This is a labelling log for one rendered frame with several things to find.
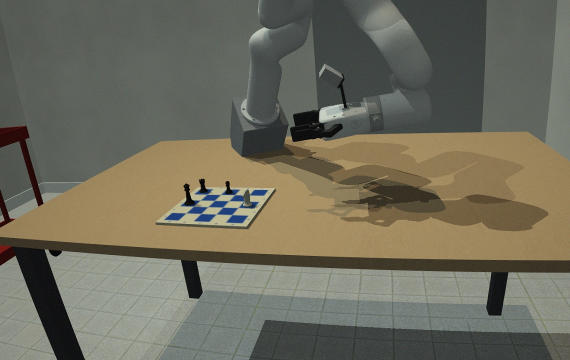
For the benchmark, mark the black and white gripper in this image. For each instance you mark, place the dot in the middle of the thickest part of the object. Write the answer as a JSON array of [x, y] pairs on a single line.
[[334, 122]]

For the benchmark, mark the blue and cream chessboard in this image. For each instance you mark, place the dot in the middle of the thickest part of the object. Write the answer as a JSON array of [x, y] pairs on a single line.
[[216, 209]]

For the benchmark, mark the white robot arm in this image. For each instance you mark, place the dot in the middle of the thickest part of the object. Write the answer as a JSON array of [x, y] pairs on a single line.
[[286, 26]]

